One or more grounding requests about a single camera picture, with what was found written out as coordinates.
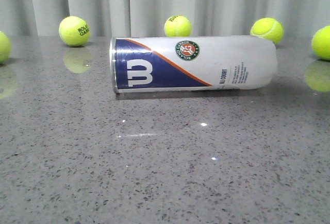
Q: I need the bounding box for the white Wilson tennis ball can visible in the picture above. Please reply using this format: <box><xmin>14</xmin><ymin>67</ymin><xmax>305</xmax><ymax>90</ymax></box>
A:
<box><xmin>109</xmin><ymin>35</ymin><xmax>277</xmax><ymax>93</ymax></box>

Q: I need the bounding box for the right Wilson tennis ball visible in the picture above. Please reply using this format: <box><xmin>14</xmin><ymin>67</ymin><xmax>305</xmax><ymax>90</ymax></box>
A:
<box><xmin>250</xmin><ymin>18</ymin><xmax>284</xmax><ymax>44</ymax></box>

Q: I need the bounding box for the centre tennis ball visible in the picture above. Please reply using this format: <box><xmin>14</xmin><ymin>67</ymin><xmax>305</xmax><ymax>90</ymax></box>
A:
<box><xmin>164</xmin><ymin>15</ymin><xmax>191</xmax><ymax>37</ymax></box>

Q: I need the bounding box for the far right tennis ball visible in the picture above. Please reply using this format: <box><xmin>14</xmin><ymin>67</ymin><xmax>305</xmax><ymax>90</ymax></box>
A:
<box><xmin>311</xmin><ymin>25</ymin><xmax>330</xmax><ymax>61</ymax></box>

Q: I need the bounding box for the Roland Garros tennis ball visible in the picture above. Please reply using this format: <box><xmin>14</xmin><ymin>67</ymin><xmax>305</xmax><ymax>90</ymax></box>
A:
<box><xmin>59</xmin><ymin>16</ymin><xmax>90</xmax><ymax>46</ymax></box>

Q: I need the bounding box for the far left tennis ball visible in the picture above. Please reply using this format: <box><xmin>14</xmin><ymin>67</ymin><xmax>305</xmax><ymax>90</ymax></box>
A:
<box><xmin>0</xmin><ymin>31</ymin><xmax>11</xmax><ymax>63</ymax></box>

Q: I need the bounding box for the grey-white curtain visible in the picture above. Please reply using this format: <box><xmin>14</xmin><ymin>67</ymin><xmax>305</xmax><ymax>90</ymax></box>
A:
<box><xmin>1</xmin><ymin>0</ymin><xmax>329</xmax><ymax>37</ymax></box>

